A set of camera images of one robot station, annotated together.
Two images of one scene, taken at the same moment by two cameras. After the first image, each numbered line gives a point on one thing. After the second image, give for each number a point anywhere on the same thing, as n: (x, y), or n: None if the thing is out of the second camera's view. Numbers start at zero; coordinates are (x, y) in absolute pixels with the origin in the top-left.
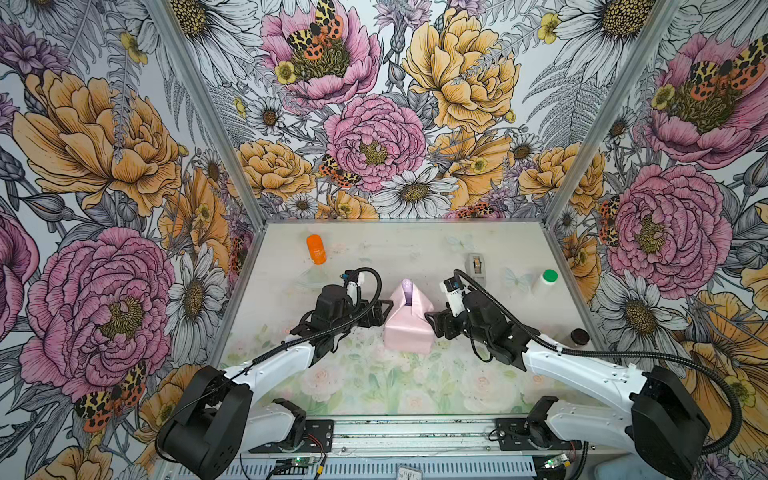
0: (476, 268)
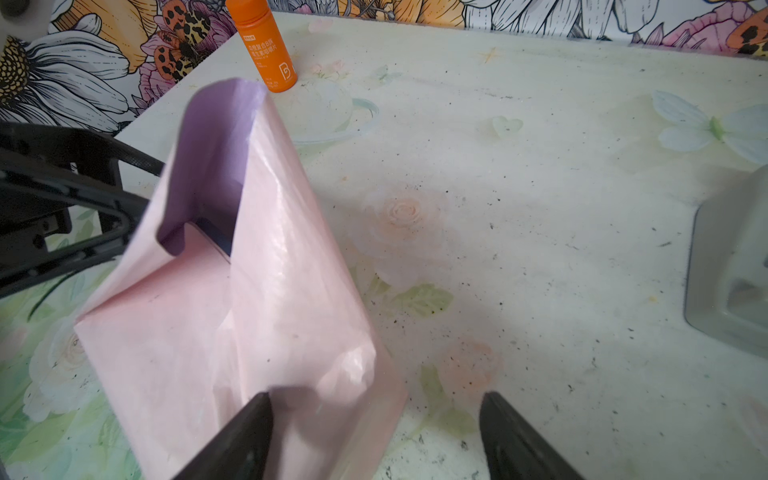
0: (726, 291)
